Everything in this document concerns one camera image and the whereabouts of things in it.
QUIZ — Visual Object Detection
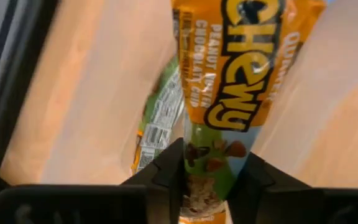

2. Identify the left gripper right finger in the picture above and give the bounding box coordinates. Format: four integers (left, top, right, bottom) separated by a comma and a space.
226, 151, 313, 224

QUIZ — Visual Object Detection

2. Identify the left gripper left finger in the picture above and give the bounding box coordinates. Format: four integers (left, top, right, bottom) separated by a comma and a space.
119, 138, 185, 224

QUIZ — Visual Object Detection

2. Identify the peanut butter Chewy granola bar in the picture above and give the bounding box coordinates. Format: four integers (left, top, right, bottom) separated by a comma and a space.
131, 55, 186, 175
171, 0, 328, 224

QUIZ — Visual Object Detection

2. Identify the clear plastic bin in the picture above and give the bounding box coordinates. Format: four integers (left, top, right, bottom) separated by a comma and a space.
0, 0, 358, 190

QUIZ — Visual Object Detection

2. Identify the black aluminium table frame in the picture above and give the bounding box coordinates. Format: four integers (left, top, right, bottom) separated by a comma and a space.
0, 0, 60, 215

